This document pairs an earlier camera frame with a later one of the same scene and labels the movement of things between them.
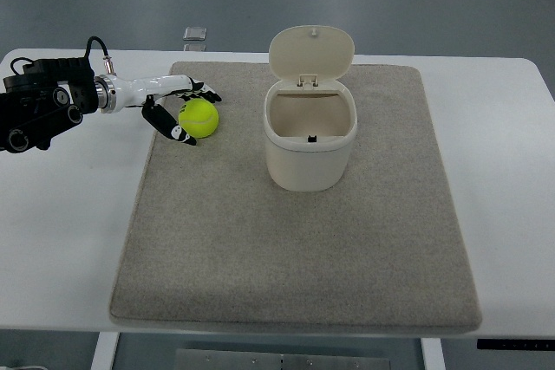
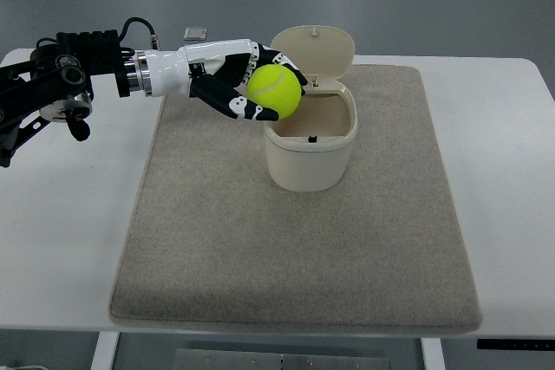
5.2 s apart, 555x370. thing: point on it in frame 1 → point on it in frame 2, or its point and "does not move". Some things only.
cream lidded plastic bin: [310, 113] does not move
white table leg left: [105, 351] does not move
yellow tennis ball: [198, 118] → [275, 87]
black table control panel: [516, 344] does not move
